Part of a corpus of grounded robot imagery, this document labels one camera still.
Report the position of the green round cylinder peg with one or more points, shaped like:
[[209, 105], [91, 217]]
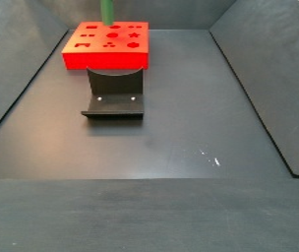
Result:
[[107, 12]]

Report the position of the black curved holder bracket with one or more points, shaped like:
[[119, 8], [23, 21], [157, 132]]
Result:
[[117, 95]]

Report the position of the red shape sorter board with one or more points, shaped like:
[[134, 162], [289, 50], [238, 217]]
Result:
[[109, 47]]

